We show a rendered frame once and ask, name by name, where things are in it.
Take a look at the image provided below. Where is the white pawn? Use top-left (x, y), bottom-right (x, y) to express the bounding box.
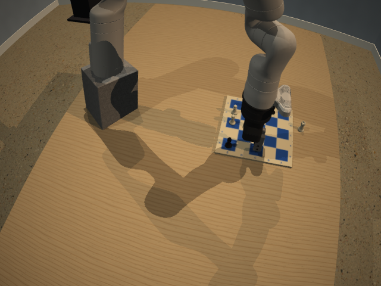
top-left (229, 114), bottom-right (236, 125)
top-left (231, 105), bottom-right (238, 115)

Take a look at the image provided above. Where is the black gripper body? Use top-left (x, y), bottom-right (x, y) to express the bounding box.
top-left (241, 79), bottom-right (292, 142)

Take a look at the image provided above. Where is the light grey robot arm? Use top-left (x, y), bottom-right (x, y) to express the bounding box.
top-left (89, 0), bottom-right (296, 92)

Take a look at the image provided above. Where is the white chess rook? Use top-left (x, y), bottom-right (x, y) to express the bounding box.
top-left (298, 121), bottom-right (306, 132)

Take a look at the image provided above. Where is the blue and cream chessboard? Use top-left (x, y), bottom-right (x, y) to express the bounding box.
top-left (215, 96), bottom-right (293, 168)

